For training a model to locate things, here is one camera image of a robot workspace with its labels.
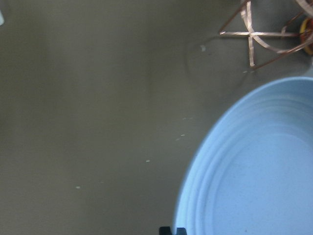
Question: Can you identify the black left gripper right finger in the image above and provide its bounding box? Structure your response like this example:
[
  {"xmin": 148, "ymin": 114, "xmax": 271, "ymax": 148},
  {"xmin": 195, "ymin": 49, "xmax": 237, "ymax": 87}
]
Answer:
[{"xmin": 176, "ymin": 228, "xmax": 187, "ymax": 235}]

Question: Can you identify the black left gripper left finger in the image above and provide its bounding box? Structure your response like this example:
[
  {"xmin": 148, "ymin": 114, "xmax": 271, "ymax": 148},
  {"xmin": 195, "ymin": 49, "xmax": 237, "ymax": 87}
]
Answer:
[{"xmin": 159, "ymin": 226, "xmax": 171, "ymax": 235}]

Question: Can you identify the blue round plate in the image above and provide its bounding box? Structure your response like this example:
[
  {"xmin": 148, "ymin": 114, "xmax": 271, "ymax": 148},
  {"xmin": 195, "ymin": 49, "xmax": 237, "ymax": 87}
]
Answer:
[{"xmin": 173, "ymin": 77, "xmax": 313, "ymax": 235}]

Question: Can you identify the copper wire bottle rack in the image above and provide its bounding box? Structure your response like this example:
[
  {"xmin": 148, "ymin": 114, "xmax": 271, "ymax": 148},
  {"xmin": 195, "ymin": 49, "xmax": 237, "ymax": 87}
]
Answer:
[{"xmin": 219, "ymin": 0, "xmax": 313, "ymax": 70}]

